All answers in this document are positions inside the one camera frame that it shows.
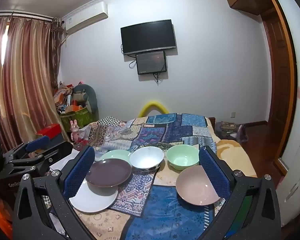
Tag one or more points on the small black wall monitor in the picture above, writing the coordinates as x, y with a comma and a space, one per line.
151, 62

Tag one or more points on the white air conditioner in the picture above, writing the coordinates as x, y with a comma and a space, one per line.
86, 17

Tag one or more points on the white wall socket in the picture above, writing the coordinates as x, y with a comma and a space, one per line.
233, 114

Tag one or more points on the white bowl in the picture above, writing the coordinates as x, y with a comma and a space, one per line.
146, 158

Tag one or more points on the grey cushion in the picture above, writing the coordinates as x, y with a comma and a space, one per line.
91, 97

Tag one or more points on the red box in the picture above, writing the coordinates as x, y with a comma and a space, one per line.
47, 130

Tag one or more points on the pile of colourful clutter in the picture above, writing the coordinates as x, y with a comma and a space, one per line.
65, 97

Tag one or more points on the black wall television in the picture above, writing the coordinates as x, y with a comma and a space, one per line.
148, 36

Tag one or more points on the light green plate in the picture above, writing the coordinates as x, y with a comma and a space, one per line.
117, 155

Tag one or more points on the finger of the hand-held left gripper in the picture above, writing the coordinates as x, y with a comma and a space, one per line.
55, 155
38, 142

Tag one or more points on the pink plate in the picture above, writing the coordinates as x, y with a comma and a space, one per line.
192, 185

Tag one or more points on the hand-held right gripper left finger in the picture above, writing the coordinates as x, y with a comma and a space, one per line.
80, 172

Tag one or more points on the pink plush rabbit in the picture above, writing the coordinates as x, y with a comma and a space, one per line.
75, 131

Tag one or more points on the dark patterned bag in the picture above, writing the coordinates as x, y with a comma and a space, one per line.
227, 130

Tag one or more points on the green storage box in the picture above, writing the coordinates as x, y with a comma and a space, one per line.
77, 120

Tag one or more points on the light green bowl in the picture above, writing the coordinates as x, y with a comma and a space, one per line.
182, 155

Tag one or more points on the striped pink beige curtain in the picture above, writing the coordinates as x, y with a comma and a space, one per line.
27, 80

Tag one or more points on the brown plate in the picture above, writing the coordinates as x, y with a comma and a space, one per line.
107, 172

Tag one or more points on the white plate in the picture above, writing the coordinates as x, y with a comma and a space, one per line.
95, 200

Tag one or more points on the dark blue box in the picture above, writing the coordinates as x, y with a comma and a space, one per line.
57, 138

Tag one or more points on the blue patchwork blanket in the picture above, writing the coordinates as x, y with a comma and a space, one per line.
165, 210

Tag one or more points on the brown wooden door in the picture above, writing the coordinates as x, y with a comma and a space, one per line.
277, 80

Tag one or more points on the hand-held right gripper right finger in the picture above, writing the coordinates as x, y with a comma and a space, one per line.
212, 172

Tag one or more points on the orange printed cloth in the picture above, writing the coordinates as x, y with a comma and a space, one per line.
1, 217

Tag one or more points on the cream yellow blanket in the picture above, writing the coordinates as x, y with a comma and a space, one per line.
230, 152

